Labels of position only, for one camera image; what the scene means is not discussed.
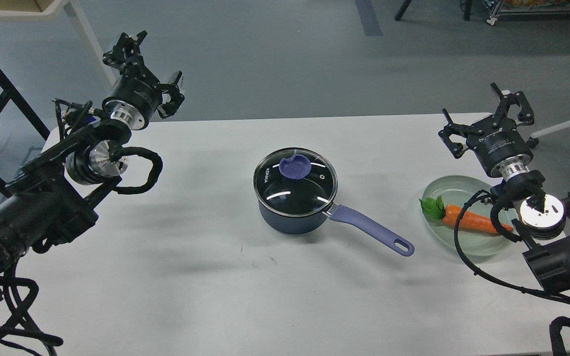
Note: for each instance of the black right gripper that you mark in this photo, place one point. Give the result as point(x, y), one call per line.
point(500, 141)

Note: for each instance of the orange toy carrot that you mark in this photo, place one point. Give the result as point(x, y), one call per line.
point(447, 214)

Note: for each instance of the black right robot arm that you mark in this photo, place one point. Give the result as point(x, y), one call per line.
point(521, 210)

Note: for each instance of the white chair base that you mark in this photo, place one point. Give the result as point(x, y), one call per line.
point(569, 123)

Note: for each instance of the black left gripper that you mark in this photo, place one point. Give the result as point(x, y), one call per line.
point(133, 100)

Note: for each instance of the blue saucepan with handle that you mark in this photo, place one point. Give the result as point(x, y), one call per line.
point(342, 214)

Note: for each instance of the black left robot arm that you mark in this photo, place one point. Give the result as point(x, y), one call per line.
point(53, 198)

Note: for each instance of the glass pot lid blue knob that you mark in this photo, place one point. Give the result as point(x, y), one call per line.
point(295, 182)

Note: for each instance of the metal wheeled cart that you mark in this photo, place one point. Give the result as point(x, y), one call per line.
point(544, 8)

